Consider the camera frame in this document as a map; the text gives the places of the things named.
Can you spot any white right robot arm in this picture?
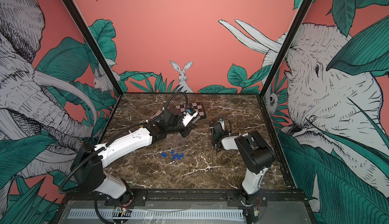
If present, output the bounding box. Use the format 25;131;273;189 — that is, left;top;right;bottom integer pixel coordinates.
209;118;276;206

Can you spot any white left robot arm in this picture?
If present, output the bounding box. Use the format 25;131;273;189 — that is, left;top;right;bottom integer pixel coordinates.
72;107;200;199

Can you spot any clear test tube blue stopper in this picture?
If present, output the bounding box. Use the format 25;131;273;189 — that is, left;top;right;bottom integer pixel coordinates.
161;136;170;158
169;135;177;159
172;139;180;160
176;139;186;159

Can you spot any brown checkered chess board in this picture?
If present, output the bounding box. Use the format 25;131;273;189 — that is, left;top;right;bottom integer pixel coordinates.
175;102;207;119

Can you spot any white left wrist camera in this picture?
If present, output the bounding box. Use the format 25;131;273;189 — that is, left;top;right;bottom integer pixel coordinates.
182;107;200;127

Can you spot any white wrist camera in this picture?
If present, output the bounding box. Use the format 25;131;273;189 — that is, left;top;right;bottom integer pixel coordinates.
218;117;224;127
182;107;200;127

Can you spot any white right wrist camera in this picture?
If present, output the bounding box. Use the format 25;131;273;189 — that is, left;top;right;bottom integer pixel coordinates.
218;117;224;127

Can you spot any white slotted cable duct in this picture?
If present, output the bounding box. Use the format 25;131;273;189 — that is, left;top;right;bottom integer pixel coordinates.
66;208;245;222

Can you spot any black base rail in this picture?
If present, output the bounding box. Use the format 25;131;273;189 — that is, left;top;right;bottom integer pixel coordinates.
60;188;308;208

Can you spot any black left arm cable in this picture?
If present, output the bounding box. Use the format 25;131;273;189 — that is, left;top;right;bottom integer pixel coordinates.
58;91;189;194

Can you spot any black frame post left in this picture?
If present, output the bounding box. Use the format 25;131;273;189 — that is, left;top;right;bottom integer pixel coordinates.
62;0;124;97

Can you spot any black frame post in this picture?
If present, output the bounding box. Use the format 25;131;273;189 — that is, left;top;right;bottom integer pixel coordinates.
259;0;313;99
62;0;124;97

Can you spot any black frame post right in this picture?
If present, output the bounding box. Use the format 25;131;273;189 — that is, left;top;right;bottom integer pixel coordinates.
259;0;313;99

